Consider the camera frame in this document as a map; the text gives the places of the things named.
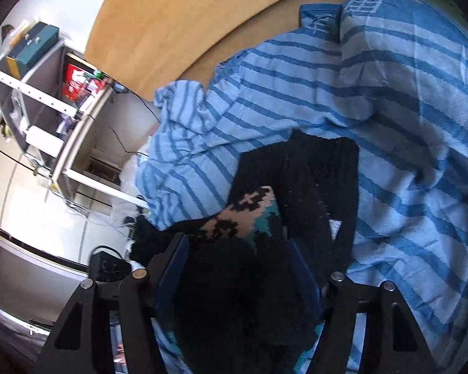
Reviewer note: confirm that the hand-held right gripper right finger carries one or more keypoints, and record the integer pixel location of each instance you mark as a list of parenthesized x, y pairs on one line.
[(302, 276)]

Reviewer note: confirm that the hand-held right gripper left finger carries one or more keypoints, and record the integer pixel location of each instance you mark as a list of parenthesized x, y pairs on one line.
[(171, 276)]

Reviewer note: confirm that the black patterned knit sweater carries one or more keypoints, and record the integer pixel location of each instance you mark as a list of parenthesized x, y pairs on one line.
[(308, 171)]

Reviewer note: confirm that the black electrical device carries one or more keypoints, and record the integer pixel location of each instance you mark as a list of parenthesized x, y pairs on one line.
[(109, 267)]

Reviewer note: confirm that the white cabinet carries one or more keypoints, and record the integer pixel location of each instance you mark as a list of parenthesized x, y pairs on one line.
[(43, 202)]

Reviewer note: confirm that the blue striped blanket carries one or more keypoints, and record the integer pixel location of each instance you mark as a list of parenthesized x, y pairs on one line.
[(394, 124)]

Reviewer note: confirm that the green can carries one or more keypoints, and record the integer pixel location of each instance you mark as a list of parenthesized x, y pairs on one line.
[(98, 74)]

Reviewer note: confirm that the red box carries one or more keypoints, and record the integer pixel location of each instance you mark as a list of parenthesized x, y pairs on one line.
[(74, 81)]

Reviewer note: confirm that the white shelf desk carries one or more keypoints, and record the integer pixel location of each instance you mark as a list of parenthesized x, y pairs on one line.
[(43, 97)]

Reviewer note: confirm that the wooden headboard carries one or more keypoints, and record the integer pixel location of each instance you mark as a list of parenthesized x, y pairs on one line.
[(179, 27)]

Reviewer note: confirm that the teal box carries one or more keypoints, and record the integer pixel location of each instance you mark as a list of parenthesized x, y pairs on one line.
[(37, 48)]

